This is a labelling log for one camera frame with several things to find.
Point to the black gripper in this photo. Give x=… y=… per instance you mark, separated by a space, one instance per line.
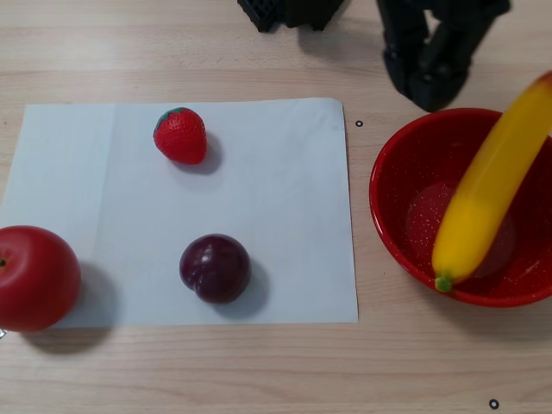
x=435 y=79

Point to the yellow plastic banana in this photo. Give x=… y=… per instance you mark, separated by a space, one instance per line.
x=487 y=190

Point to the red plastic strawberry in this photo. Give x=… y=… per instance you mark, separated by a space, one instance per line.
x=181 y=138

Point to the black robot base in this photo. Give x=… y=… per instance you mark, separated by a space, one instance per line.
x=297 y=13

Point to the red speckled enamel bowl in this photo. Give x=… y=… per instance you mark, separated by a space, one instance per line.
x=397 y=181

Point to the white paper sheet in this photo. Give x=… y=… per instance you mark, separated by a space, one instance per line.
x=276 y=241

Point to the dark purple plastic plum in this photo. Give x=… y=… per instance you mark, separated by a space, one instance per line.
x=215 y=269

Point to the red plastic apple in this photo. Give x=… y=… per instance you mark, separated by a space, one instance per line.
x=34 y=280

